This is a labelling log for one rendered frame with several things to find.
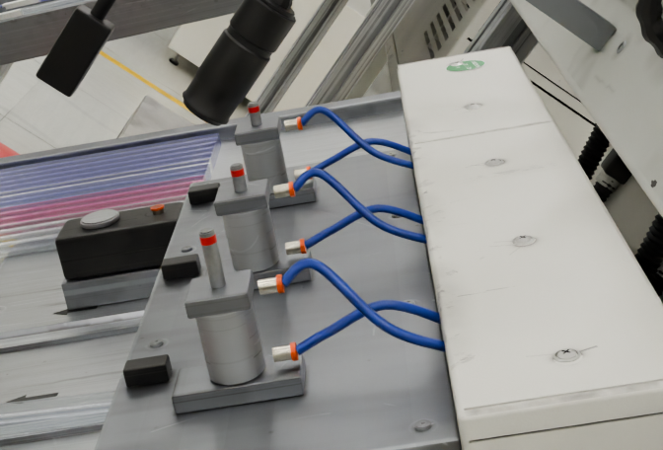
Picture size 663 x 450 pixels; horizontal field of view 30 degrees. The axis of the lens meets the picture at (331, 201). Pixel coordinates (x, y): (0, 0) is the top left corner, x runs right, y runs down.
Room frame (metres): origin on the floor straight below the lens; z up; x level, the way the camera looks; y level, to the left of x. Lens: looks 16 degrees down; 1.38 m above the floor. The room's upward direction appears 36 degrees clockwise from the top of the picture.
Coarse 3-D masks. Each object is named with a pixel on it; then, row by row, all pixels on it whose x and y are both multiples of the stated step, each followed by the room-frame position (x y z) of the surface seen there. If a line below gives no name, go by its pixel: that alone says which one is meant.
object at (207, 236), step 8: (200, 232) 0.43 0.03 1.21; (208, 232) 0.43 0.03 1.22; (200, 240) 0.43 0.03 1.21; (208, 240) 0.43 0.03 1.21; (216, 240) 0.43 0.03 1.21; (208, 248) 0.43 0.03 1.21; (216, 248) 0.43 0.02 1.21; (208, 256) 0.43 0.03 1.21; (216, 256) 0.43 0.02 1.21; (208, 264) 0.43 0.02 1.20; (216, 264) 0.43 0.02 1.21; (208, 272) 0.43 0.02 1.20; (216, 272) 0.43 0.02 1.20; (216, 280) 0.43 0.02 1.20; (224, 280) 0.43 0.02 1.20
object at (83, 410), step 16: (32, 400) 0.54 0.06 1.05; (48, 400) 0.54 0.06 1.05; (64, 400) 0.54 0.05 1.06; (80, 400) 0.54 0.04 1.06; (96, 400) 0.54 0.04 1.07; (0, 416) 0.53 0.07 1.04; (16, 416) 0.53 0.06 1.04; (32, 416) 0.53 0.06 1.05; (48, 416) 0.53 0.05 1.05; (64, 416) 0.53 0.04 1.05; (80, 416) 0.53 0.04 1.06; (96, 416) 0.53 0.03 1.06; (0, 432) 0.53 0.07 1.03; (16, 432) 0.53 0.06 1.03
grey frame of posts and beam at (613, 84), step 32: (512, 0) 0.91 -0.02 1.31; (608, 0) 0.71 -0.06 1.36; (480, 32) 1.08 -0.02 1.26; (512, 32) 1.06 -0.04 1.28; (544, 32) 0.78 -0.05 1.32; (640, 32) 0.63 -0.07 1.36; (576, 64) 0.68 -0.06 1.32; (608, 64) 0.64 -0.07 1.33; (640, 64) 0.60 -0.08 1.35; (608, 96) 0.61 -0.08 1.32; (640, 96) 0.57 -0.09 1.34; (608, 128) 0.58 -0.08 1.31; (640, 128) 0.54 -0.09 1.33; (640, 160) 0.52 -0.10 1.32
